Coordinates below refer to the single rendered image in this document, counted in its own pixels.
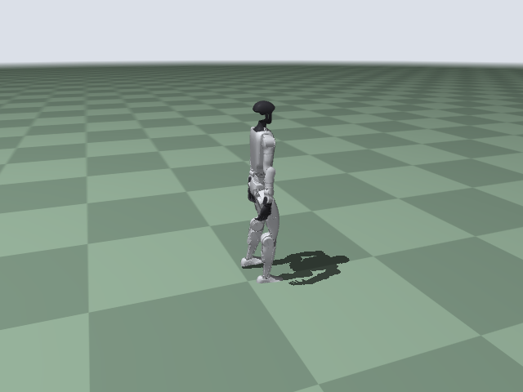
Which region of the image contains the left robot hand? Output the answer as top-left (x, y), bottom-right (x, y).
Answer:
top-left (248, 176), bottom-right (257, 203)

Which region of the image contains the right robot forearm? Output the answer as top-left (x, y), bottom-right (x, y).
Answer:
top-left (263, 167), bottom-right (275, 203)

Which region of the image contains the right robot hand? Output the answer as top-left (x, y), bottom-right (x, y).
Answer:
top-left (254, 197), bottom-right (272, 221)

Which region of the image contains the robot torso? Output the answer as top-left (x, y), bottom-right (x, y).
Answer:
top-left (250, 127), bottom-right (275, 198)

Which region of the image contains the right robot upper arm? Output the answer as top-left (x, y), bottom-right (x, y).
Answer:
top-left (261, 135), bottom-right (275, 174)

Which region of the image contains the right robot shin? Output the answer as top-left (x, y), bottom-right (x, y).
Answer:
top-left (261, 237), bottom-right (276, 278)

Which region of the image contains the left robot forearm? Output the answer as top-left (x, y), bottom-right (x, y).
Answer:
top-left (249, 159), bottom-right (256, 178)

